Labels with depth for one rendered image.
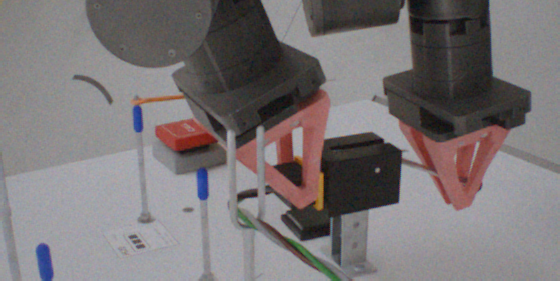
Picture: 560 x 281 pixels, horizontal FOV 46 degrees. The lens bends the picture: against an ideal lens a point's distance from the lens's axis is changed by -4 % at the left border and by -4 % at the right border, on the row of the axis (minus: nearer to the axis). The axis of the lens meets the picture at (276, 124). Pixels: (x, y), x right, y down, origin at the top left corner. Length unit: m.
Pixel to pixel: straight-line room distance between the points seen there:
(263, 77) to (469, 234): 0.24
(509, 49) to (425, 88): 1.47
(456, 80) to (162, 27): 0.23
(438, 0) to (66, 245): 0.33
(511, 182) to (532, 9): 1.34
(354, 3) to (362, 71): 1.80
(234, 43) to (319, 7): 0.07
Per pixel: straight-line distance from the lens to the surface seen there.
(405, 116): 0.51
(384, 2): 0.45
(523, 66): 1.90
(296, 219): 0.55
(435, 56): 0.47
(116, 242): 0.55
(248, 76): 0.39
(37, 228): 0.59
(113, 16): 0.31
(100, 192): 0.64
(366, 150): 0.47
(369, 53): 2.26
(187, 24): 0.31
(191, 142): 0.66
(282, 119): 0.40
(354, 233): 0.49
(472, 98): 0.48
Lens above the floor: 1.47
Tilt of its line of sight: 37 degrees down
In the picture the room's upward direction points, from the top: 60 degrees counter-clockwise
